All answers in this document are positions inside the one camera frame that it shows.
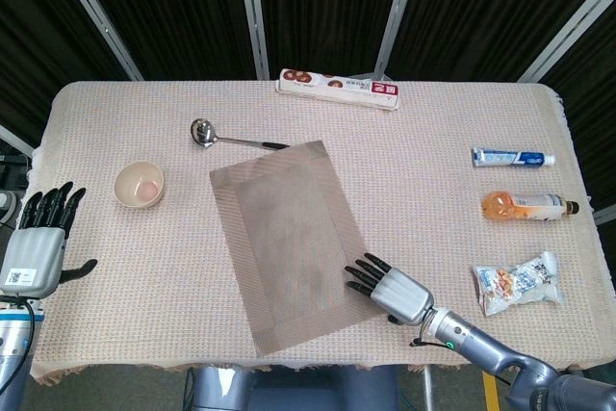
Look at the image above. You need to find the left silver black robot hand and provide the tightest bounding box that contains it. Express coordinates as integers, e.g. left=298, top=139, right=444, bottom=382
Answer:
left=0, top=181, right=99, bottom=299

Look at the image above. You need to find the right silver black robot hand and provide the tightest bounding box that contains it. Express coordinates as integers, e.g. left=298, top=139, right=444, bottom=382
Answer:
left=344, top=252, right=434, bottom=327

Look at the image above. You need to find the brown woven placemat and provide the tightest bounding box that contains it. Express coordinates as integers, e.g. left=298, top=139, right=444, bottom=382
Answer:
left=209, top=140, right=397, bottom=357

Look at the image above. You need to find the beige round bowl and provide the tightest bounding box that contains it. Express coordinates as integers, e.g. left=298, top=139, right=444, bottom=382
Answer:
left=113, top=161, right=166, bottom=210

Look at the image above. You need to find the white round device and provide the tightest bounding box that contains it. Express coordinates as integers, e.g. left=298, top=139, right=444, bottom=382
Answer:
left=0, top=191, right=21, bottom=228

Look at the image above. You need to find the black equipment rack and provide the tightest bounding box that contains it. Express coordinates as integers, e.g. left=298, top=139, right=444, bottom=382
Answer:
left=0, top=153, right=30, bottom=191

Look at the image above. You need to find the clear snack packet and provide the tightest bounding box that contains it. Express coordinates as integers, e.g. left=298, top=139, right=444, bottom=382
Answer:
left=471, top=250, right=564, bottom=319

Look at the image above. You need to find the beige woven tablecloth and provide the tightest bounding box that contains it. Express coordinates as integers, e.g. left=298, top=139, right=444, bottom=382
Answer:
left=18, top=79, right=594, bottom=381

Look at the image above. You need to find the orange drink bottle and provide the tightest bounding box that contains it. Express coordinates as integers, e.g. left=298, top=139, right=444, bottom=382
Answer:
left=481, top=191, right=581, bottom=225

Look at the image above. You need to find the blue white toothpaste tube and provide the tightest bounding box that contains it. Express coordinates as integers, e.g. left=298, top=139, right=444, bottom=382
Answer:
left=470, top=147, right=556, bottom=169

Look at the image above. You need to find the blue grey robot torso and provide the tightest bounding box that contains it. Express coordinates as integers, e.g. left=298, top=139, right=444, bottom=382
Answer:
left=185, top=365, right=400, bottom=411

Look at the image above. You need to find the long cookie box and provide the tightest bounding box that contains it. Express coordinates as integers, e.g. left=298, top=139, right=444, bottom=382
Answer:
left=274, top=68, right=401, bottom=113

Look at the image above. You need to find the dark pleated curtain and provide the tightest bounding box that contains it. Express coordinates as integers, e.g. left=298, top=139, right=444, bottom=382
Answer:
left=0, top=0, right=616, bottom=200

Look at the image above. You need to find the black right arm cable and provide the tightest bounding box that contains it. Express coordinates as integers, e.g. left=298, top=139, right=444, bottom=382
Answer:
left=409, top=322, right=512, bottom=386

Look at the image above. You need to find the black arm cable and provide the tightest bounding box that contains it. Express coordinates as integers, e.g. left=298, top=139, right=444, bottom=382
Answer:
left=0, top=295, right=39, bottom=386
left=409, top=322, right=512, bottom=386

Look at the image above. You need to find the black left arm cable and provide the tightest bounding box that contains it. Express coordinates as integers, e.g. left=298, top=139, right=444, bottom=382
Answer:
left=0, top=295, right=39, bottom=386

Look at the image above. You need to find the steel ladle with black handle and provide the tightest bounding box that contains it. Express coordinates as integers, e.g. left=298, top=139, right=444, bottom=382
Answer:
left=190, top=117, right=291, bottom=150

